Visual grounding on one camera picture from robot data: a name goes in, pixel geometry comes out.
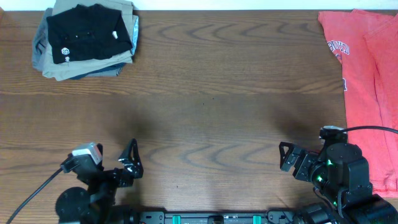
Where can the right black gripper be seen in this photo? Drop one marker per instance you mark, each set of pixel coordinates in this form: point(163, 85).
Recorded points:
point(301, 162)

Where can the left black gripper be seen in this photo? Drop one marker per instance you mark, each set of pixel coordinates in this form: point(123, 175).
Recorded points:
point(119, 173)

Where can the black polo shirt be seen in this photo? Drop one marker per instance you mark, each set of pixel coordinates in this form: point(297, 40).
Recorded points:
point(87, 32)

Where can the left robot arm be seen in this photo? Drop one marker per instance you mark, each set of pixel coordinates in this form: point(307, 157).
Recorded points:
point(97, 203)

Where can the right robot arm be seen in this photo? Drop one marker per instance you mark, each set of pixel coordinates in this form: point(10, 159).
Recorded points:
point(340, 174)

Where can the folded dark blue garment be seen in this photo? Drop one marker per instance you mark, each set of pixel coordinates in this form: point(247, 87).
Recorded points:
point(110, 71)

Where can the folded khaki trousers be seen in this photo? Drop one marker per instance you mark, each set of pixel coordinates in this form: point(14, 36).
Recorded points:
point(67, 70)

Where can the folded light blue garment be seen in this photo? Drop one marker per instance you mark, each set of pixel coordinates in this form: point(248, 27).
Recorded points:
point(135, 33)

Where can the red printed t-shirt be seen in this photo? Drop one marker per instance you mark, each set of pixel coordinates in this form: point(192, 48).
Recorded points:
point(365, 43)

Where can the folded grey garment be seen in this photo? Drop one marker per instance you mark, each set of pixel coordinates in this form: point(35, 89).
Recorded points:
point(40, 42)

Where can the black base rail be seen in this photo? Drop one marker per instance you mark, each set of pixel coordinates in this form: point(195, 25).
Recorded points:
point(267, 217)

